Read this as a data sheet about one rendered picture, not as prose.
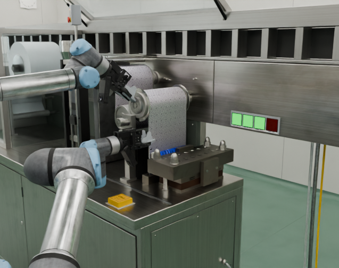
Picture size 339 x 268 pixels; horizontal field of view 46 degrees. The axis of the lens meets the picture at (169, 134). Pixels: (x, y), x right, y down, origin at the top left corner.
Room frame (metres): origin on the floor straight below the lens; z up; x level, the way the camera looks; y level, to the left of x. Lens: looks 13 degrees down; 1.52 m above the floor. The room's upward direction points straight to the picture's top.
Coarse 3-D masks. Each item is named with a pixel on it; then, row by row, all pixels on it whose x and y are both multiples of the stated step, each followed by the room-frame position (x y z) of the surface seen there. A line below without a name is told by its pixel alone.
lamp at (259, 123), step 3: (255, 117) 1.68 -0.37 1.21; (258, 117) 1.67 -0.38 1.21; (255, 120) 1.68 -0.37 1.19; (258, 120) 1.67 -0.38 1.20; (261, 120) 1.66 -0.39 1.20; (264, 120) 1.65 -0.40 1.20; (255, 123) 1.68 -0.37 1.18; (258, 123) 1.67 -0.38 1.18; (261, 123) 1.66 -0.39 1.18; (255, 126) 1.68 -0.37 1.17; (258, 126) 1.67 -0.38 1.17; (261, 126) 1.66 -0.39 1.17
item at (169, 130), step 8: (176, 112) 1.82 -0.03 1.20; (184, 112) 1.86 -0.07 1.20; (152, 120) 1.72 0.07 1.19; (160, 120) 1.75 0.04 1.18; (168, 120) 1.79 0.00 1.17; (176, 120) 1.82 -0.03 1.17; (184, 120) 1.86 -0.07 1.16; (152, 128) 1.72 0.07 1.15; (160, 128) 1.75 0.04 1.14; (168, 128) 1.78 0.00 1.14; (176, 128) 1.82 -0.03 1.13; (184, 128) 1.86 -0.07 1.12; (152, 136) 1.72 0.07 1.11; (160, 136) 1.75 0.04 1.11; (168, 136) 1.78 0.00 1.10; (176, 136) 1.82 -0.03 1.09; (184, 136) 1.86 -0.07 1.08; (152, 144) 1.72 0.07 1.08; (160, 144) 1.75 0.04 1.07; (168, 144) 1.78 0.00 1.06; (176, 144) 1.82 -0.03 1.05; (184, 144) 1.86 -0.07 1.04; (152, 152) 1.72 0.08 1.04
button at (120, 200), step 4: (116, 196) 1.48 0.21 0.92; (120, 196) 1.48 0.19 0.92; (124, 196) 1.48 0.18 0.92; (108, 200) 1.47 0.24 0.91; (112, 200) 1.44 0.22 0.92; (116, 200) 1.44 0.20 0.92; (120, 200) 1.44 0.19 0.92; (124, 200) 1.44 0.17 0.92; (128, 200) 1.45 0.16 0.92; (132, 200) 1.46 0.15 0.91; (112, 204) 1.44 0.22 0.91; (116, 204) 1.43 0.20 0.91; (120, 204) 1.42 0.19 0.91; (124, 204) 1.44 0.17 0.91; (128, 204) 1.45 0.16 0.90
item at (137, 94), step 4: (136, 92) 1.74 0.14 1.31; (184, 92) 1.89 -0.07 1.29; (136, 96) 1.75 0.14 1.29; (140, 96) 1.72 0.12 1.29; (144, 100) 1.70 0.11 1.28; (144, 104) 1.70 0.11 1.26; (144, 108) 1.70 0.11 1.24; (132, 112) 1.76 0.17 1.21; (144, 112) 1.70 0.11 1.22; (136, 116) 1.74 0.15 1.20; (140, 116) 1.72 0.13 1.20
